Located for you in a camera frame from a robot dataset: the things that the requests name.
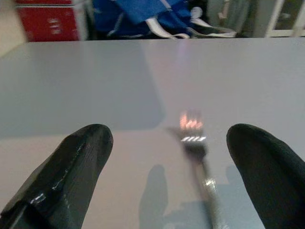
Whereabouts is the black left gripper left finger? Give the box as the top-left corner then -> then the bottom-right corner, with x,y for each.
0,123 -> 114,229

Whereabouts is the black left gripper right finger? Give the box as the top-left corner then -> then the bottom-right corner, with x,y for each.
226,123 -> 305,229

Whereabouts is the silver metal fork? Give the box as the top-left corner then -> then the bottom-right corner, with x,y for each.
177,110 -> 231,229

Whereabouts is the red cardboard box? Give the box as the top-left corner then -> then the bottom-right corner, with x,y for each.
14,0 -> 81,42

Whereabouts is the white cabinet frame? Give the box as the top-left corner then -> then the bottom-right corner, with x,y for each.
265,0 -> 305,38

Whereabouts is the blue bag with white straps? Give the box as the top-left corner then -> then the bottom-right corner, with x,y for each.
91,0 -> 238,40

